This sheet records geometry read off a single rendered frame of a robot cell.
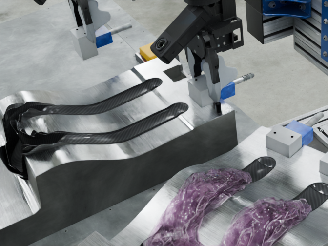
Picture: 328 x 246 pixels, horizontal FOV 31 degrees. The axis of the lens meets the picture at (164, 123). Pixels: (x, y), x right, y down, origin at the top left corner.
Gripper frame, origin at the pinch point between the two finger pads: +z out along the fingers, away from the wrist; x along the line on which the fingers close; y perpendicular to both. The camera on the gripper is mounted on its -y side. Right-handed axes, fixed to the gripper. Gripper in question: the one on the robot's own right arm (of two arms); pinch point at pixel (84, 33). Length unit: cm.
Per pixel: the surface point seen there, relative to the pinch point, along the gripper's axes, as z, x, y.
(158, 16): 95, 170, 87
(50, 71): 14.9, 16.1, -6.9
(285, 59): 95, 86, 113
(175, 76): 8.5, -15.7, 12.5
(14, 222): 8.8, -36.0, -28.8
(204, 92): 3.1, -31.7, 10.7
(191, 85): 2.9, -28.3, 10.0
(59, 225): 13.7, -36.0, -22.2
